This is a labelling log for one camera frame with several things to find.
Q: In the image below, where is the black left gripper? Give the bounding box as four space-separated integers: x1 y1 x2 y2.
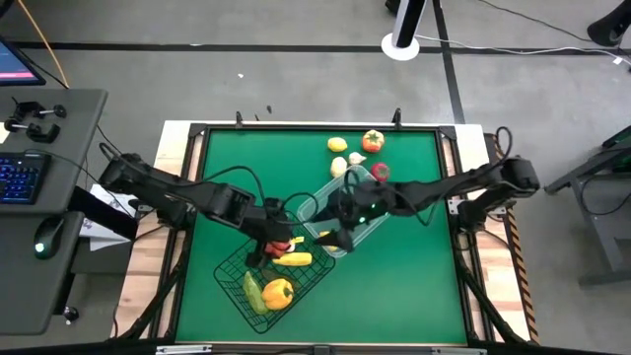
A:
245 216 297 270

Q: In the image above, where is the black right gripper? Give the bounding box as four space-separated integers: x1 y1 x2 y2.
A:
315 181 395 253

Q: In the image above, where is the yellow toy banana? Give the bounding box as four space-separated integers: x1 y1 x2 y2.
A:
317 230 341 252

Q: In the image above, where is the red toy bell pepper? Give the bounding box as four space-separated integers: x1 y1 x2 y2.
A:
264 240 293 259

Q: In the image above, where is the yellow toy corn cob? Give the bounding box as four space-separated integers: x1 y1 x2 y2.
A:
271 251 314 268

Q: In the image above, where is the green toy pepper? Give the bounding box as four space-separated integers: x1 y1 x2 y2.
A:
242 270 270 316

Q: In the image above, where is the yellow toy bell pepper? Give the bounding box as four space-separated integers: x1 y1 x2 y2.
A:
260 277 296 312

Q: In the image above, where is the orange-red toy tomato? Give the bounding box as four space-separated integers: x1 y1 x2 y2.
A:
361 129 386 154

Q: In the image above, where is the clear plastic bin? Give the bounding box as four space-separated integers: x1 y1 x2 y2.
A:
296 164 390 253

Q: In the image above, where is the white paper sheet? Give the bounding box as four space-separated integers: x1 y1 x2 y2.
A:
78 184 140 252

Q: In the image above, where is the black yellow hazard tape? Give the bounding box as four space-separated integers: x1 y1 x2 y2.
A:
502 209 539 342

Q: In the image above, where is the black tower fan white base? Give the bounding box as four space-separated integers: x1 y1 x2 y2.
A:
381 0 428 62

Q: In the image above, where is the black computer mouse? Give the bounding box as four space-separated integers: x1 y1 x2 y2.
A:
33 215 66 260

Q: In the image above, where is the grey desk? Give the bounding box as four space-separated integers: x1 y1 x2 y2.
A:
0 88 108 336

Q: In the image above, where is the black c-clamp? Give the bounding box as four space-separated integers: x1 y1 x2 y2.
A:
3 119 62 145
10 101 68 122

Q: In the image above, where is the backlit keyboard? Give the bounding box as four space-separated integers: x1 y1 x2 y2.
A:
0 152 52 206

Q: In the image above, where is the grey side table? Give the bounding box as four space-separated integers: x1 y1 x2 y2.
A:
544 125 631 287

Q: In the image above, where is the computer monitor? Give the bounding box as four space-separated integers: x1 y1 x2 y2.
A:
0 35 47 88

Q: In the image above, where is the black stand base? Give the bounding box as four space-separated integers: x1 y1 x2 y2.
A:
586 0 631 48

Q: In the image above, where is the black wire basket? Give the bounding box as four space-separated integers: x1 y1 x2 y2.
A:
212 216 337 335

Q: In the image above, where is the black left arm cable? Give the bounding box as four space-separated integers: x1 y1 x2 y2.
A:
196 165 321 228

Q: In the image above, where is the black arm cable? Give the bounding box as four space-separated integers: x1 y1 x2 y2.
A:
492 125 515 167
196 165 321 228

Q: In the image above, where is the black table frame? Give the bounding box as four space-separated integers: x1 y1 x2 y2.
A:
147 120 528 346

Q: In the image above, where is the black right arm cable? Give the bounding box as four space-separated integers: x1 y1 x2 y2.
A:
492 125 515 167

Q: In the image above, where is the white cable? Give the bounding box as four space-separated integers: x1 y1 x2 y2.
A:
416 33 631 68

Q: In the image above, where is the black floor cable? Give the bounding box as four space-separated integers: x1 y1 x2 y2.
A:
475 0 593 43

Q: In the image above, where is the orange cable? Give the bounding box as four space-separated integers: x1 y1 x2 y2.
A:
17 0 70 90

